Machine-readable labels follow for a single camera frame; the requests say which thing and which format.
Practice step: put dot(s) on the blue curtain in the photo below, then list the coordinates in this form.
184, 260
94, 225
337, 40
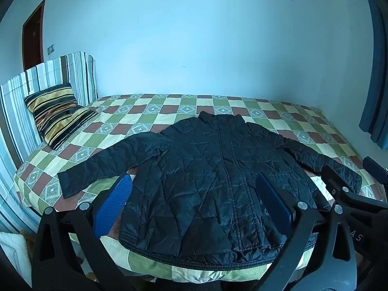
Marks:
376, 97

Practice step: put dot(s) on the white quilted cloth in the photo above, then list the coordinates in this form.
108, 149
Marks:
13, 254

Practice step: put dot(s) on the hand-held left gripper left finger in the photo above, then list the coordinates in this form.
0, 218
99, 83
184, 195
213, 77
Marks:
113, 201

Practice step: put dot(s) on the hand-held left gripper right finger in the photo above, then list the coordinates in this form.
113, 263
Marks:
274, 201

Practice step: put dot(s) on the brown wooden door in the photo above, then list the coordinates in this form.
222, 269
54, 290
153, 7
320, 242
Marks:
32, 39

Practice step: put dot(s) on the bed with checkered sheet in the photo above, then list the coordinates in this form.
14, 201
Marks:
145, 112

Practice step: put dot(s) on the black quilted jacket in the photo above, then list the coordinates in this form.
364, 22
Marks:
206, 182

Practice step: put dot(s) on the striped padded headboard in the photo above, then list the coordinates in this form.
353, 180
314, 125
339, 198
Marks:
15, 103

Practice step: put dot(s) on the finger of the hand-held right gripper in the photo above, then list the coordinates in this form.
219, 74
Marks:
336, 180
376, 169

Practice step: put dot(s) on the yellow black striped pillow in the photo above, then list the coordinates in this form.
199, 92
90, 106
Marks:
56, 112

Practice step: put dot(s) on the wall switch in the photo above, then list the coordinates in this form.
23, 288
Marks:
51, 49

